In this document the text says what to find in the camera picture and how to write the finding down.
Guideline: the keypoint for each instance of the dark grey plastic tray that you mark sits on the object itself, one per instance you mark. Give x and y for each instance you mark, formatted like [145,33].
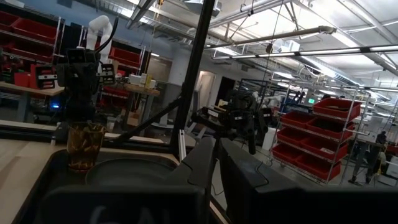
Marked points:
[51,174]

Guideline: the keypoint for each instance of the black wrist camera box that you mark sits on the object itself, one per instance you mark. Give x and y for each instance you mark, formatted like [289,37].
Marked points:
[76,56]

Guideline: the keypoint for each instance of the black diagonal frame brace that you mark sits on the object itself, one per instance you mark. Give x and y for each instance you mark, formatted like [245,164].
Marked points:
[149,119]

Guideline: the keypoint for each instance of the white boxes on bench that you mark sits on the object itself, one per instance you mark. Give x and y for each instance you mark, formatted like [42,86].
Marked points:
[141,81]

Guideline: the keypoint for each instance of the amber faceted plastic cup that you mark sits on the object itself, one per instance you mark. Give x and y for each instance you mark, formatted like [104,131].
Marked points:
[85,146]

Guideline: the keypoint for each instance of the dark grey round plate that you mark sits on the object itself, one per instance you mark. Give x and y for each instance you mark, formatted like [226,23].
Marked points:
[130,171]

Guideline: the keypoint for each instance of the black frame pole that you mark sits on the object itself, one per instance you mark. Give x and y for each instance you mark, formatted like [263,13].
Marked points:
[192,77]

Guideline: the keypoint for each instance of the person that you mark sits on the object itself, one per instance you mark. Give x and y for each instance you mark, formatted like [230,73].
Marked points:
[371,155]

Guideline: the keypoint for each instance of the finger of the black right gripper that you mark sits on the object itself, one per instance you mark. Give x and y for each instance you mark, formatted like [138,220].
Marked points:
[47,77]
[107,74]

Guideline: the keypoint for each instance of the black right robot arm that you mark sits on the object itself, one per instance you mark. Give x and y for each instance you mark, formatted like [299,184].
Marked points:
[79,105]

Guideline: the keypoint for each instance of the red plastic storage bin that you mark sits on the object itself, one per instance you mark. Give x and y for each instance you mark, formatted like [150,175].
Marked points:
[317,168]
[284,152]
[323,149]
[297,119]
[34,29]
[329,128]
[337,109]
[290,136]
[124,57]

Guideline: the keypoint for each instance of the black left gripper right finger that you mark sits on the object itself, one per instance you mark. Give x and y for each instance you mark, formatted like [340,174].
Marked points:
[280,205]

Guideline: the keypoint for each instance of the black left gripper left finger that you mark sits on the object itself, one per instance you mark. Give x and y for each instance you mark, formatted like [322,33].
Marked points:
[140,205]

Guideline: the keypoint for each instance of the wooden workbench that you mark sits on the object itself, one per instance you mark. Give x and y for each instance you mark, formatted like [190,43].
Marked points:
[31,90]

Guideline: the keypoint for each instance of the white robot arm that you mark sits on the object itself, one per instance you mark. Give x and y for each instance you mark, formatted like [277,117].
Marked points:
[99,31]

